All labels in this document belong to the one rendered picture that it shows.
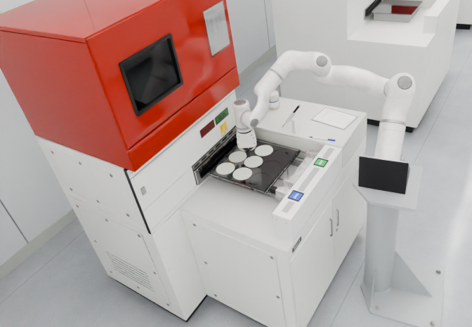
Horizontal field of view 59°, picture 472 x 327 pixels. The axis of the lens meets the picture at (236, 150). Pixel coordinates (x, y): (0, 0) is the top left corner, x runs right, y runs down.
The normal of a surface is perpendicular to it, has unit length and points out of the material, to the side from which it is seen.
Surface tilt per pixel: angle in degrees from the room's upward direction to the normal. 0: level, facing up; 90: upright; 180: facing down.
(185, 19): 90
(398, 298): 0
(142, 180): 90
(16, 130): 90
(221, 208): 0
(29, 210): 90
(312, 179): 0
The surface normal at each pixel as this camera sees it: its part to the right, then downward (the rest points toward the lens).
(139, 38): 0.82, 0.23
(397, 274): -0.42, 0.58
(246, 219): -0.15, -0.80
